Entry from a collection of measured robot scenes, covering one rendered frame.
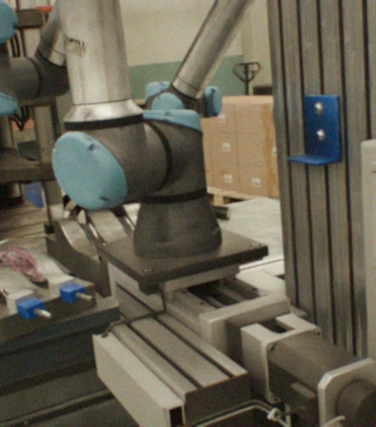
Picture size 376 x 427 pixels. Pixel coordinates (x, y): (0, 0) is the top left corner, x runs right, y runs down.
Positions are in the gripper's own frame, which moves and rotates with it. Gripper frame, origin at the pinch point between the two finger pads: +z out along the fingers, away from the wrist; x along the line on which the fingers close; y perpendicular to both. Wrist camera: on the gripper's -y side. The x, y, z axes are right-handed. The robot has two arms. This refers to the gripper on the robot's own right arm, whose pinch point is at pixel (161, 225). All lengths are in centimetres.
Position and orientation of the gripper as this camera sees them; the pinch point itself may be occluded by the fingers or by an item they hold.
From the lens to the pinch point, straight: 167.6
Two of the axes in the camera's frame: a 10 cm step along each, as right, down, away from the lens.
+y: 4.5, 0.2, -8.9
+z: 0.3, 10.0, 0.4
